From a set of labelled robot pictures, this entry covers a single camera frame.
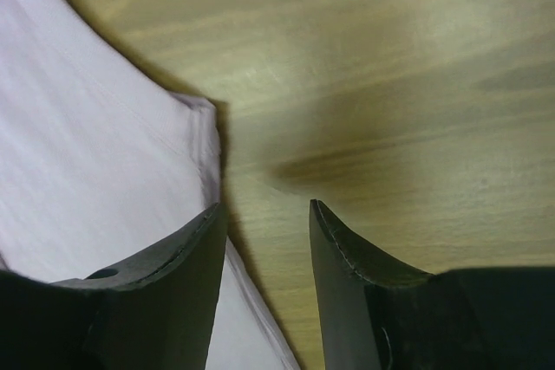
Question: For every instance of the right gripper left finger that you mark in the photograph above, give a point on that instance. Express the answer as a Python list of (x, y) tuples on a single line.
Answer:
[(156, 308)]

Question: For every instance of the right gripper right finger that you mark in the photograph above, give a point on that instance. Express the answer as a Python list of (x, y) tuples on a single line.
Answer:
[(347, 268)]

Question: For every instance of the pink tank top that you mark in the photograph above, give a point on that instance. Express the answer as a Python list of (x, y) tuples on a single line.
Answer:
[(98, 162)]

